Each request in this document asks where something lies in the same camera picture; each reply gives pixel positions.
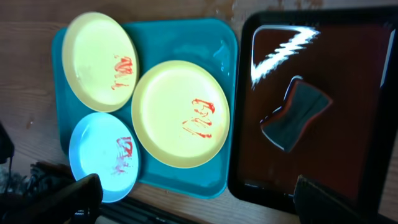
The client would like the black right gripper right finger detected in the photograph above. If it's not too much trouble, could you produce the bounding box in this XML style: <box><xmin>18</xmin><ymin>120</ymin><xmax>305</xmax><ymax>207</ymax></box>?
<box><xmin>294</xmin><ymin>175</ymin><xmax>378</xmax><ymax>224</ymax></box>

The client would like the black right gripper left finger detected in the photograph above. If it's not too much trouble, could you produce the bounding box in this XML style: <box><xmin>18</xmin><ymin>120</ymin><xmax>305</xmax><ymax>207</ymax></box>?
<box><xmin>1</xmin><ymin>174</ymin><xmax>103</xmax><ymax>223</ymax></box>

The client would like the large yellow plate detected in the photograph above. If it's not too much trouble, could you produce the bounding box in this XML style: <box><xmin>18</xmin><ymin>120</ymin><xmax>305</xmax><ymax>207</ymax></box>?
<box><xmin>132</xmin><ymin>60</ymin><xmax>231</xmax><ymax>169</ymax></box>

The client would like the small yellow plate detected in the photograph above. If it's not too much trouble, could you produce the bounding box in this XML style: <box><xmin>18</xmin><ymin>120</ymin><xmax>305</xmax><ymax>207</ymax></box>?
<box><xmin>62</xmin><ymin>12</ymin><xmax>139</xmax><ymax>113</ymax></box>

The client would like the dark red water tray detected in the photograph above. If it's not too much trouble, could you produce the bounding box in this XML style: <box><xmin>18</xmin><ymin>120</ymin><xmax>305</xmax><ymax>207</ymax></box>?
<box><xmin>228</xmin><ymin>6</ymin><xmax>397</xmax><ymax>216</ymax></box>

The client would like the light blue plate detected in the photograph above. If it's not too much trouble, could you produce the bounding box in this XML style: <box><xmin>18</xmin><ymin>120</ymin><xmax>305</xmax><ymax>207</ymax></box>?
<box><xmin>68</xmin><ymin>113</ymin><xmax>141</xmax><ymax>203</ymax></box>

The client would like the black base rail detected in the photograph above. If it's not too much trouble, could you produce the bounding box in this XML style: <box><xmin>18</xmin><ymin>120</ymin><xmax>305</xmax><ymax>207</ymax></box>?
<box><xmin>100</xmin><ymin>197</ymin><xmax>196</xmax><ymax>224</ymax></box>

